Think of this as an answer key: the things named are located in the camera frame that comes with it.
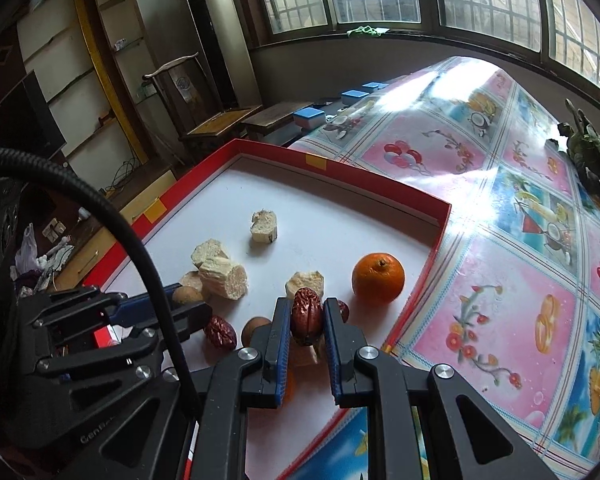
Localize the hexagonal beige rice cake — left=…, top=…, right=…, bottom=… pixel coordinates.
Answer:
left=285, top=271, right=325, bottom=298

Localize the colourful plastic tablecloth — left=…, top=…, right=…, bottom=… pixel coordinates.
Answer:
left=294, top=56, right=600, bottom=479

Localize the window with metal grille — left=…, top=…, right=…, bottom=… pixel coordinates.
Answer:
left=250, top=0, right=600, bottom=94

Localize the wooden chair left side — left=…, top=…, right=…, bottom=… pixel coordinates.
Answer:
left=142, top=52, right=262, bottom=165

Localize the green item on sill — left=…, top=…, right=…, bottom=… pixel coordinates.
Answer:
left=347, top=25, right=389, bottom=38

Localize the brown longan fruit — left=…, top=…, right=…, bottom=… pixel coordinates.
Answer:
left=240, top=316, right=271, bottom=347

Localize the black corrugated cable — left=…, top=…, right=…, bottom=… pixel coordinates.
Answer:
left=0, top=146, right=199, bottom=401

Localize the small orange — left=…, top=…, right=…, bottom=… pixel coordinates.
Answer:
left=283, top=367, right=297, bottom=405

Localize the isolated red date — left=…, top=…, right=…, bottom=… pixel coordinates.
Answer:
left=290, top=287, right=324, bottom=347

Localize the large orange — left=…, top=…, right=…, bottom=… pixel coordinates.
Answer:
left=351, top=252, right=405, bottom=307

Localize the red tray white inside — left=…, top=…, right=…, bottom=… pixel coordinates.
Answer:
left=82, top=138, right=453, bottom=480

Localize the blue box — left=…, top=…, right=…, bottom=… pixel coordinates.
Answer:
left=361, top=81, right=388, bottom=93
left=340, top=89, right=370, bottom=106
left=292, top=107, right=326, bottom=131

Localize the silver tower air conditioner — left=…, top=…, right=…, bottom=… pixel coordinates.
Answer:
left=185, top=0, right=262, bottom=108

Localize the cluster beige rice cake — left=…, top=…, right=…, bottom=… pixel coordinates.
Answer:
left=199, top=257, right=248, bottom=300

